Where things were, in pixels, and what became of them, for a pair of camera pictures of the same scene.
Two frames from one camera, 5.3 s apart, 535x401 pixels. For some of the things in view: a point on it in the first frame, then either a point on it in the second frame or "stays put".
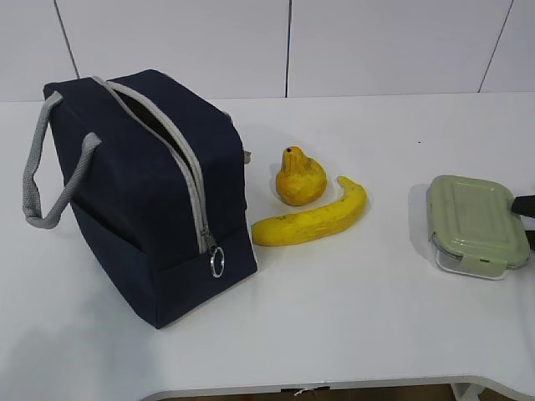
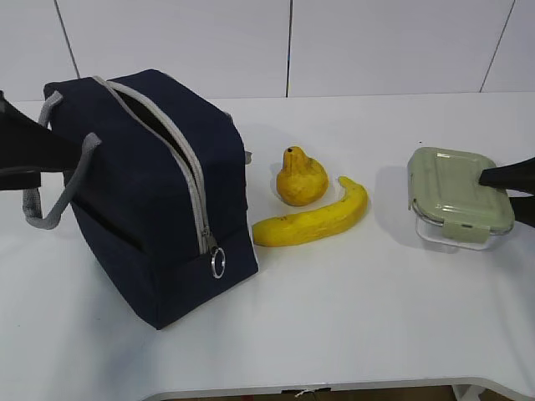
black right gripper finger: (524, 205) -> (516, 176)
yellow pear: (301, 180) stays put
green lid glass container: (473, 226) -> (450, 205)
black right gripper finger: (531, 236) -> (524, 206)
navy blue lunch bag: (155, 178) stays put
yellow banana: (314, 221) stays put
